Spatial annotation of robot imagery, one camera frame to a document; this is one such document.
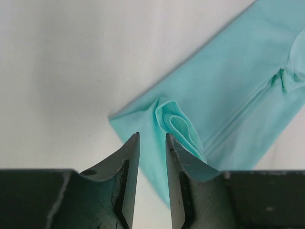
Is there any teal t shirt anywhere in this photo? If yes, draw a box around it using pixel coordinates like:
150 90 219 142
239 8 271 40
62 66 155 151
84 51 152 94
110 0 305 205

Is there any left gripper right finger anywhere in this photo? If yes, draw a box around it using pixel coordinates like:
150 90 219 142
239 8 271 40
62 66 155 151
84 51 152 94
166 134 305 229

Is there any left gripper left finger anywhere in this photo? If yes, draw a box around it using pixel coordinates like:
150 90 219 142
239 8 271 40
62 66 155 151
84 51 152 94
0 133 140 229

